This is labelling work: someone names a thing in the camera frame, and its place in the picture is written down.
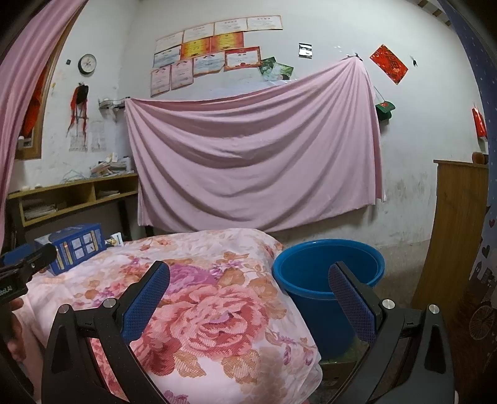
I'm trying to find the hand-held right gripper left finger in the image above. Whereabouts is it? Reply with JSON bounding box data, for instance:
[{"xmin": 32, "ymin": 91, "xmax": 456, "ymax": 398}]
[{"xmin": 42, "ymin": 260, "xmax": 171, "ymax": 404}]

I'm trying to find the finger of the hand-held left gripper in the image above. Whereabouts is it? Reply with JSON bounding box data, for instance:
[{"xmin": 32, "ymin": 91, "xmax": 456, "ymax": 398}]
[
  {"xmin": 16, "ymin": 243, "xmax": 58, "ymax": 274},
  {"xmin": 0, "ymin": 248, "xmax": 43, "ymax": 267}
]

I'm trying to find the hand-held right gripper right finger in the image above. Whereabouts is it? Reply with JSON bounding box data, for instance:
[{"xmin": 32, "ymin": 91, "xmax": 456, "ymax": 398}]
[{"xmin": 328, "ymin": 262, "xmax": 455, "ymax": 404}]

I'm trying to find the blue plastic basin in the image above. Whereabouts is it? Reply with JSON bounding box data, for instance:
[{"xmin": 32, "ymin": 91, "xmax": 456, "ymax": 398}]
[{"xmin": 272, "ymin": 239, "xmax": 386, "ymax": 360}]

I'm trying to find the person's left hand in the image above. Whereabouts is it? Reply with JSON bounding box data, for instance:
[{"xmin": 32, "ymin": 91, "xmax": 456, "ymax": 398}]
[{"xmin": 0, "ymin": 298, "xmax": 28, "ymax": 362}]

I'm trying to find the blue cardboard box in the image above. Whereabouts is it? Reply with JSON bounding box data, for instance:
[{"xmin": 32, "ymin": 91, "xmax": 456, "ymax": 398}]
[{"xmin": 34, "ymin": 223, "xmax": 103, "ymax": 276}]

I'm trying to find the stack of papers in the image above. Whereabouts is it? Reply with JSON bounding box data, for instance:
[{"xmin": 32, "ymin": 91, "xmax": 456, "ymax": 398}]
[{"xmin": 22, "ymin": 200, "xmax": 58, "ymax": 221}]

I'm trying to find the pink floral quilt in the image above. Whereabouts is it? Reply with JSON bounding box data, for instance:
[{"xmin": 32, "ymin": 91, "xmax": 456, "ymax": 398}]
[{"xmin": 23, "ymin": 228, "xmax": 324, "ymax": 404}]

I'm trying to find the wooden desk shelf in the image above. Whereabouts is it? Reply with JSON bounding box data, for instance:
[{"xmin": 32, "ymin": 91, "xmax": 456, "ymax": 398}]
[{"xmin": 8, "ymin": 173, "xmax": 139, "ymax": 249}]

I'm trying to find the stack of books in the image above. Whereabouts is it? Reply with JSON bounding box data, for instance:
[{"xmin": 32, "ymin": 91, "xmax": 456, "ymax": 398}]
[{"xmin": 90, "ymin": 154, "xmax": 135, "ymax": 177}]

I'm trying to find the wooden cabinet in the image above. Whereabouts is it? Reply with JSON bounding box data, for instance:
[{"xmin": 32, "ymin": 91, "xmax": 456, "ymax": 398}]
[{"xmin": 412, "ymin": 159, "xmax": 490, "ymax": 323}]

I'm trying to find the blue printed curtain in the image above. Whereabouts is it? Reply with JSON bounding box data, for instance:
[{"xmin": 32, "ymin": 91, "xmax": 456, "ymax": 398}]
[{"xmin": 439, "ymin": 0, "xmax": 497, "ymax": 404}]

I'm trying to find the orange cloth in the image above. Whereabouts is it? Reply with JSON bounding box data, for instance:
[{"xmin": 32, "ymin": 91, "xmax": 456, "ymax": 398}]
[{"xmin": 21, "ymin": 66, "xmax": 43, "ymax": 135}]

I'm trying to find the pink curtain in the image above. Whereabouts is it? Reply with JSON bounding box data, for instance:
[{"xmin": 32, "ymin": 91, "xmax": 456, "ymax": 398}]
[{"xmin": 0, "ymin": 0, "xmax": 88, "ymax": 249}]

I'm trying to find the red black tassel ornament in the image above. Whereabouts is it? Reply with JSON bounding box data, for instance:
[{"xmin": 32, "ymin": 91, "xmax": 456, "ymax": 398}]
[{"xmin": 67, "ymin": 83, "xmax": 91, "ymax": 136}]

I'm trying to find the pink hanging sheet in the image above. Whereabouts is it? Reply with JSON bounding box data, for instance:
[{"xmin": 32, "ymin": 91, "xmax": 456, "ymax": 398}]
[{"xmin": 124, "ymin": 54, "xmax": 387, "ymax": 234}]

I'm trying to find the red hanging packet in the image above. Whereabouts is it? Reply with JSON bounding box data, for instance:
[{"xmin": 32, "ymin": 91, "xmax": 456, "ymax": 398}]
[{"xmin": 472, "ymin": 105, "xmax": 489, "ymax": 138}]

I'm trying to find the green photo print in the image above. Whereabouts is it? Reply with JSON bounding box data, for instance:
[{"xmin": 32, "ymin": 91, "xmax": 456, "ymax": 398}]
[
  {"xmin": 272, "ymin": 63, "xmax": 294, "ymax": 82},
  {"xmin": 258, "ymin": 57, "xmax": 277, "ymax": 80}
]

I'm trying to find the wooden window frame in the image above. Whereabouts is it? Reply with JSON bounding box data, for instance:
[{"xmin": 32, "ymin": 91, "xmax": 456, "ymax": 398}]
[{"xmin": 15, "ymin": 58, "xmax": 55, "ymax": 160}]

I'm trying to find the metal wall rack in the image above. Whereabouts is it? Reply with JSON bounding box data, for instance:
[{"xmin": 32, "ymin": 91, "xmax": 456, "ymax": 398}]
[{"xmin": 98, "ymin": 97, "xmax": 127, "ymax": 117}]

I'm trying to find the round wall clock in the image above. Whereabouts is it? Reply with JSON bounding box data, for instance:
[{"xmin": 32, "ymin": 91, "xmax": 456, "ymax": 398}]
[{"xmin": 78, "ymin": 53, "xmax": 97, "ymax": 75}]

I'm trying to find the red paper wall decoration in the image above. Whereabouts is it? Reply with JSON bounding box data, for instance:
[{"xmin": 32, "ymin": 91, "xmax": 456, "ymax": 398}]
[{"xmin": 369, "ymin": 44, "xmax": 409, "ymax": 85}]

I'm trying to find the group of wall certificates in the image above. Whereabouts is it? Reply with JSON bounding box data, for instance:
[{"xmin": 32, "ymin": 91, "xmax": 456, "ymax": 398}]
[{"xmin": 150, "ymin": 15, "xmax": 283, "ymax": 98}]

